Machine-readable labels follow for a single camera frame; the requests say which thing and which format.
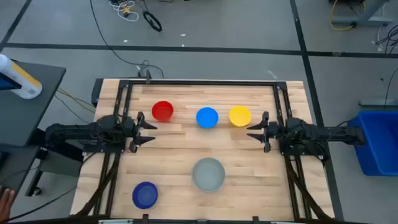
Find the white yellow blue canister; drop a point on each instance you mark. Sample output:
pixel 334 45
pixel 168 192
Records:
pixel 21 81

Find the dark blue plastic bowl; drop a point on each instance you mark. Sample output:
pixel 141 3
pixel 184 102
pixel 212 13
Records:
pixel 145 195

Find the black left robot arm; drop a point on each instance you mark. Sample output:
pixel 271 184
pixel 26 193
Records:
pixel 81 130

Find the dark grey side table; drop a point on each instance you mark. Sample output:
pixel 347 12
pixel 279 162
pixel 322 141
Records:
pixel 21 115

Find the grey desk leg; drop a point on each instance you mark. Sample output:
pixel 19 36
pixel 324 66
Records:
pixel 363 21

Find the blue plastic bin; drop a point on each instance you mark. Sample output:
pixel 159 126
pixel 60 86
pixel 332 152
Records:
pixel 377 146

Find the black table frame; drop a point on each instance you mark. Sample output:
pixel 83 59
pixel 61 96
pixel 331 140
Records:
pixel 202 83

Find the red plastic bowl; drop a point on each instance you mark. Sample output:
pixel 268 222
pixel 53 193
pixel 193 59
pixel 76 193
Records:
pixel 162 111

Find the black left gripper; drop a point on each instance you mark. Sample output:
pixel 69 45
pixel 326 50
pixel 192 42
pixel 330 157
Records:
pixel 139 124

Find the large grey bowl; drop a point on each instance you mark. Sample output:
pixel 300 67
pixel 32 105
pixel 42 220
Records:
pixel 208 174

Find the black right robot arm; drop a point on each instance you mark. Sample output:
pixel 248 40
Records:
pixel 323 134

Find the yellow plastic bowl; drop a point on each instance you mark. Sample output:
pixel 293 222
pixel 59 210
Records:
pixel 239 116

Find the light blue plastic bowl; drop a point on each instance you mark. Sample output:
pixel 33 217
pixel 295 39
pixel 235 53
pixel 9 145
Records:
pixel 207 117

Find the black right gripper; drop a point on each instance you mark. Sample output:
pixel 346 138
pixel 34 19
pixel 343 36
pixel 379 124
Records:
pixel 266 133

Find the person's hand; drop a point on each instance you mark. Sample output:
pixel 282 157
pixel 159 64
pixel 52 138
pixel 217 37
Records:
pixel 5 203

